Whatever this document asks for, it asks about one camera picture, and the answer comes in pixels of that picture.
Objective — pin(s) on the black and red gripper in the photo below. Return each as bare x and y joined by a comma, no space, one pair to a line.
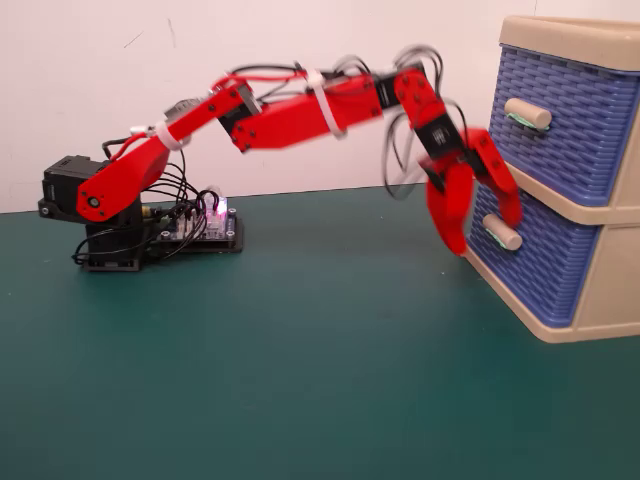
440,137

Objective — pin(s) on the blue woven drawer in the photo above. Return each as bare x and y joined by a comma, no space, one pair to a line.
545,270
565,150

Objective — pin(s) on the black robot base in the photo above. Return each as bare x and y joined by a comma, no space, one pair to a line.
107,240

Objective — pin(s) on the red robot arm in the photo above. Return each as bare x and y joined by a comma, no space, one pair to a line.
300,117

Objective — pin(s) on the beige plastic drawer cabinet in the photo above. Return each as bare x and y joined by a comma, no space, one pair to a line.
615,280

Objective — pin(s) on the white zip tie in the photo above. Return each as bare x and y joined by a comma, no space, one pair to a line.
327,107
169,136

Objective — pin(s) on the green desk mat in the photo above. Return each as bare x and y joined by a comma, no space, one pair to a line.
300,375

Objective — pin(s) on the black controller circuit board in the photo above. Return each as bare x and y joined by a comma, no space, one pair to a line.
215,232

